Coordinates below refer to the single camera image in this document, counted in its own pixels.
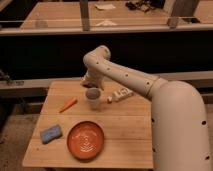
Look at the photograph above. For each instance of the orange carrot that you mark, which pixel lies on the orange carrot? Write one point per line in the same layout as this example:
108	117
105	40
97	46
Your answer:
68	104

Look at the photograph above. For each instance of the wooden table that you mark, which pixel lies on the wooden table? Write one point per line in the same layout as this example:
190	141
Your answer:
126	126

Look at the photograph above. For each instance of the white paper sheet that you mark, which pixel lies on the white paper sheet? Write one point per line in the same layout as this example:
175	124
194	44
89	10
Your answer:
105	6

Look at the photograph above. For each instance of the orange plate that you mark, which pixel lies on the orange plate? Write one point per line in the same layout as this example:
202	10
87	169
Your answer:
85	140

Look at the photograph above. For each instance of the white tube object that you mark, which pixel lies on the white tube object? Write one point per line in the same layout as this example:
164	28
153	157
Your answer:
120	95

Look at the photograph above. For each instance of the crumpled white paper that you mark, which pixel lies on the crumpled white paper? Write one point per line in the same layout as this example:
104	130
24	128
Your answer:
105	23

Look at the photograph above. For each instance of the white ceramic cup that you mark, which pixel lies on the white ceramic cup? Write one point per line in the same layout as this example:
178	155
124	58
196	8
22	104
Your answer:
93	98

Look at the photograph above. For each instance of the grey metal post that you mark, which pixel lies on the grey metal post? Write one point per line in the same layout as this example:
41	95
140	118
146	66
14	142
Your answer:
84	14

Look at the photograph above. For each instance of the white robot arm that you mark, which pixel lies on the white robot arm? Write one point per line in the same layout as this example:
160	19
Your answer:
180	138

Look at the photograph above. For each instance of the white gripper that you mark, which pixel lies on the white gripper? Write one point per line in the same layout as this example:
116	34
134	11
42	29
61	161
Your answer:
92	79

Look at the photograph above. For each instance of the blue eraser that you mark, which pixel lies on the blue eraser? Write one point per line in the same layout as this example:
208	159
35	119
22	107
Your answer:
50	134

